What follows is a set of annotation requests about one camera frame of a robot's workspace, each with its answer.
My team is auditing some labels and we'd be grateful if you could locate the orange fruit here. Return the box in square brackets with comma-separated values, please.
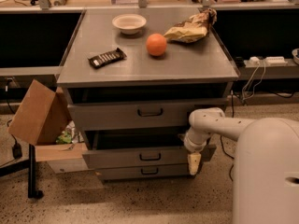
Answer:
[146, 34, 167, 56]

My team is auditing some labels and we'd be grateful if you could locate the grey bottom drawer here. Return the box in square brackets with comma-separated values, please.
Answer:
[95, 163, 190, 180]

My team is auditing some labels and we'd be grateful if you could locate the green snack packet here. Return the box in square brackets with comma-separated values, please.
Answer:
[55, 131, 72, 145]

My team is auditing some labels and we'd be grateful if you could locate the black adapter cable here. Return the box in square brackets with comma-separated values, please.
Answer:
[220, 91, 237, 183]

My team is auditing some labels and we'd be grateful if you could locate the white power strip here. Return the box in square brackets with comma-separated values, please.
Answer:
[248, 56, 288, 67]

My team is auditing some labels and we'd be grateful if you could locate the grey top drawer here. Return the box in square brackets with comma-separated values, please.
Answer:
[67, 98, 226, 131]

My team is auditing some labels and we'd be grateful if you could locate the white paper bowl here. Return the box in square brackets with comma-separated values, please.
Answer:
[112, 14, 147, 35]

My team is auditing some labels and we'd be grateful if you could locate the black plug adapter left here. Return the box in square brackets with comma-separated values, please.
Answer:
[12, 143, 22, 159]

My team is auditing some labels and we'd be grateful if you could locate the grey drawer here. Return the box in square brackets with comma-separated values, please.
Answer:
[82, 130, 188, 169]
[67, 98, 226, 131]
[95, 163, 190, 180]

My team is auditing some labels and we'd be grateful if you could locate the black table leg left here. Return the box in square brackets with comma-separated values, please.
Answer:
[0, 145, 44, 200]

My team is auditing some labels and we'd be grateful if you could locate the grey metal drawer cabinet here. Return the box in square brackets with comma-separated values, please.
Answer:
[56, 7, 240, 182]

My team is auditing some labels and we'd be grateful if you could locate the brown cardboard box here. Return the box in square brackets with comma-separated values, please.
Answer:
[8, 79, 87, 161]

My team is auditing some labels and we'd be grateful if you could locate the yellow crumpled chip bag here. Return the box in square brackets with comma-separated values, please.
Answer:
[164, 8, 217, 44]

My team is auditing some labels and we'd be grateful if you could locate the black snack bar wrapper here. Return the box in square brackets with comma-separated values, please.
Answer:
[88, 48, 126, 69]

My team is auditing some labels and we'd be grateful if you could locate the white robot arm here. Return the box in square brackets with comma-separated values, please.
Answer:
[183, 107, 299, 224]

